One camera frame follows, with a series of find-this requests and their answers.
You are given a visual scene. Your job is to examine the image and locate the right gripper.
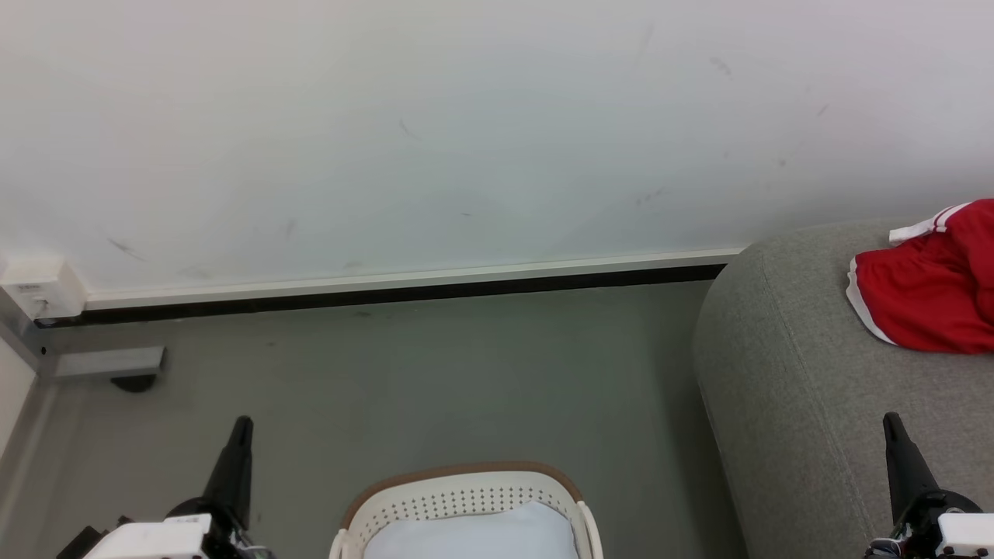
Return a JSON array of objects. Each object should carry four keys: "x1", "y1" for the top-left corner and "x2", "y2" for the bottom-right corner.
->
[{"x1": 866, "y1": 411, "x2": 994, "y2": 559}]

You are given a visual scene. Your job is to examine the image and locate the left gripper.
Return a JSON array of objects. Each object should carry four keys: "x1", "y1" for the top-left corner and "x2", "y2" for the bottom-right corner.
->
[{"x1": 58, "y1": 415, "x2": 273, "y2": 559}]

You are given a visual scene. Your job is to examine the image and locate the red Bulls sports garment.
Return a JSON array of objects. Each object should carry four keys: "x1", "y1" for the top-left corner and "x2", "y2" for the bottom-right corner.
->
[{"x1": 846, "y1": 199, "x2": 994, "y2": 355}]

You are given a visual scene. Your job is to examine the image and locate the white perforated laundry basket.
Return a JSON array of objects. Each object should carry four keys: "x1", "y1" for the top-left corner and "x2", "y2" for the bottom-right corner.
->
[{"x1": 330, "y1": 462, "x2": 603, "y2": 559}]

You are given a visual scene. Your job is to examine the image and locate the light blue clothing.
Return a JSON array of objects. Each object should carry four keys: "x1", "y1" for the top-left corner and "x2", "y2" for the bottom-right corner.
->
[{"x1": 363, "y1": 501, "x2": 579, "y2": 559}]

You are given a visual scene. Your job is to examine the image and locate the grey fabric sofa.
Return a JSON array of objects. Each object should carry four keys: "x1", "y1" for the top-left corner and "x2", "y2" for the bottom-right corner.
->
[{"x1": 693, "y1": 220, "x2": 994, "y2": 559}]

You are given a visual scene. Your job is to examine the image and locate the grey metal floor bar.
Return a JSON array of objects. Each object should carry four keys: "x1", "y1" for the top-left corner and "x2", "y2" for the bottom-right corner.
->
[{"x1": 54, "y1": 346, "x2": 166, "y2": 380}]

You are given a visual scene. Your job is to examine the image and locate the black and white baseboard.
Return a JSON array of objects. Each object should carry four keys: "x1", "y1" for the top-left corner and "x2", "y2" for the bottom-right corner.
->
[{"x1": 35, "y1": 248, "x2": 746, "y2": 327}]

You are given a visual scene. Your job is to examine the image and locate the grey metal corner post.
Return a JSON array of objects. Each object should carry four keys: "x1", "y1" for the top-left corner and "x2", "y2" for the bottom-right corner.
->
[{"x1": 0, "y1": 283, "x2": 57, "y2": 381}]

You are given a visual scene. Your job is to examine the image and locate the white wall socket box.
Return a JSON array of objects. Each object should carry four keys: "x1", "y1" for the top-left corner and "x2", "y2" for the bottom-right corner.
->
[{"x1": 0, "y1": 260, "x2": 86, "y2": 319}]

